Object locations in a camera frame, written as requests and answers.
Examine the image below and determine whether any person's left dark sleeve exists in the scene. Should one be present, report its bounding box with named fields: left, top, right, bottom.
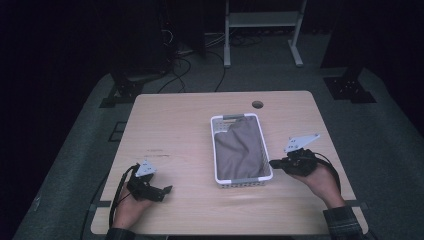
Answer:
left=105, top=227, right=137, bottom=240

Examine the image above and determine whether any white metal stand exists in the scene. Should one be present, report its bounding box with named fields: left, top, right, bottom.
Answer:
left=223, top=0, right=308, bottom=69

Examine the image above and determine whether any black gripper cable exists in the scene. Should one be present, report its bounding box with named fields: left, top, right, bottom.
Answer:
left=313, top=151, right=342, bottom=194
left=108, top=163, right=140, bottom=231

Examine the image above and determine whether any person's right hand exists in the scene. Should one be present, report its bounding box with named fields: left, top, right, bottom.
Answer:
left=289, top=162, right=347, bottom=210

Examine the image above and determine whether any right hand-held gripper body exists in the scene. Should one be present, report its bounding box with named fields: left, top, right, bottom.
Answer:
left=282, top=133, right=321, bottom=178

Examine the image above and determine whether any person's left hand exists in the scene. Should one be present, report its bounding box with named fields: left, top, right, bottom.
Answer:
left=112, top=184, right=155, bottom=231

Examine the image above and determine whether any white plastic basket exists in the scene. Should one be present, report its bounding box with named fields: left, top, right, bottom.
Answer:
left=209, top=112, right=274, bottom=190

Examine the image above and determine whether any person's right dark sleeve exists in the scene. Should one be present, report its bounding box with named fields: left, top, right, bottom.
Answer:
left=322, top=205, right=365, bottom=240

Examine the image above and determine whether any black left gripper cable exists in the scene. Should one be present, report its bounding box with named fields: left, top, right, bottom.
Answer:
left=108, top=163, right=140, bottom=231

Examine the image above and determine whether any black stand base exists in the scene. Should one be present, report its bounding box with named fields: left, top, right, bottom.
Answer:
left=99, top=71, right=168, bottom=109
left=321, top=64, right=378, bottom=105

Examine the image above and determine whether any person's dark sleeve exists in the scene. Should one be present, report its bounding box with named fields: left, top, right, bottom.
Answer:
left=105, top=227, right=137, bottom=240
left=322, top=205, right=365, bottom=240

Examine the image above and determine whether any gray cloth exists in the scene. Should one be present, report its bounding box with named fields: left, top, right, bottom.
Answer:
left=214, top=116, right=271, bottom=181

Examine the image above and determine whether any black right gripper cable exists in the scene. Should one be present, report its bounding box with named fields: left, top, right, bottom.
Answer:
left=313, top=151, right=342, bottom=194

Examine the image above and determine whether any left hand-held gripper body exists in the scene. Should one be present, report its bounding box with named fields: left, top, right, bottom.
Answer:
left=125, top=159, right=166, bottom=203

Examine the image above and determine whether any black floor cable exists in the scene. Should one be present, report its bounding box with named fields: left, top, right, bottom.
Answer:
left=204, top=49, right=228, bottom=93
left=156, top=54, right=193, bottom=95

